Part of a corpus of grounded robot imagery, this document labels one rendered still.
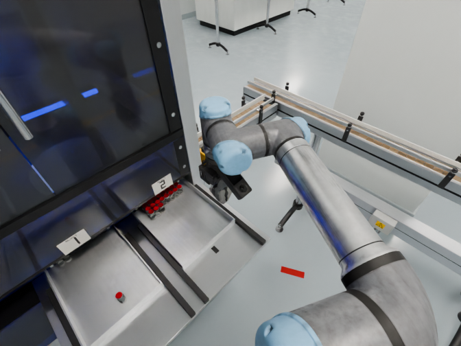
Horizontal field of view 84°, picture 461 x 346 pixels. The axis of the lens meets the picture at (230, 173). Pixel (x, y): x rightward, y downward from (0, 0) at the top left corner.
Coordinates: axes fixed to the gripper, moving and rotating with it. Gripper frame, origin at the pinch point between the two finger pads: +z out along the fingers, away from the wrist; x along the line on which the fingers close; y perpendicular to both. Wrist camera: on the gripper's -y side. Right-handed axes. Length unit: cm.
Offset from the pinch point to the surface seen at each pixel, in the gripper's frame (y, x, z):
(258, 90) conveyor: 58, -86, 17
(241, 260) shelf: -10.7, 3.3, 21.6
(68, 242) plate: 27, 42, 6
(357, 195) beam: -22, -86, 55
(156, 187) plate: 27.5, 9.7, 6.9
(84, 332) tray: 8, 53, 21
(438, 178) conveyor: -47, -82, 18
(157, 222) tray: 24.2, 15.4, 21.3
